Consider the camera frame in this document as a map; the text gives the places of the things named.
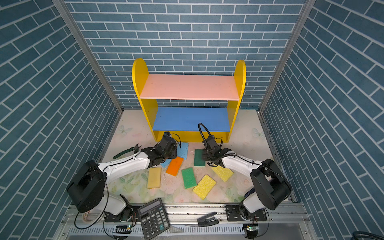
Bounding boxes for yellow sponge front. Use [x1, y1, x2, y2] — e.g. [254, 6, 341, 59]
[193, 175, 216, 200]

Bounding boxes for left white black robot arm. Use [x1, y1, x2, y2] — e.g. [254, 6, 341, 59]
[67, 132, 182, 222]

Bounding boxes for yellow sponge right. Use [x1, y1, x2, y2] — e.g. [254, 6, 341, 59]
[211, 166, 234, 182]

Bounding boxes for black binder clip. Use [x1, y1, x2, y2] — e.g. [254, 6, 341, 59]
[197, 212, 219, 227]

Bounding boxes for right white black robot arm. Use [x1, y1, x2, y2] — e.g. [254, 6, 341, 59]
[203, 135, 292, 220]

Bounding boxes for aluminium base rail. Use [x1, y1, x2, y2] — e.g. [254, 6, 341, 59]
[53, 202, 317, 240]

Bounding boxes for green handled pliers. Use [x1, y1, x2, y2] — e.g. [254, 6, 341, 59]
[113, 144, 141, 160]

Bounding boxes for orange sponge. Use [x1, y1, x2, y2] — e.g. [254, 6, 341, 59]
[166, 157, 184, 177]

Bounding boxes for black desk calculator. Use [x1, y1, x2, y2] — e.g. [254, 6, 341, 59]
[138, 198, 170, 240]

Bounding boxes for dark green scrub sponge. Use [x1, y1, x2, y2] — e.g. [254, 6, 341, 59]
[194, 149, 206, 167]

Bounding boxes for yellow pink blue shelf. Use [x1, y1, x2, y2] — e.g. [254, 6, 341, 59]
[132, 59, 247, 143]

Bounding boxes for bright green sponge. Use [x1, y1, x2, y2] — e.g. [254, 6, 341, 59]
[182, 167, 197, 189]

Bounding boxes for pale yellow sponge left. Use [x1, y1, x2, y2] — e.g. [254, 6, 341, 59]
[147, 167, 162, 189]

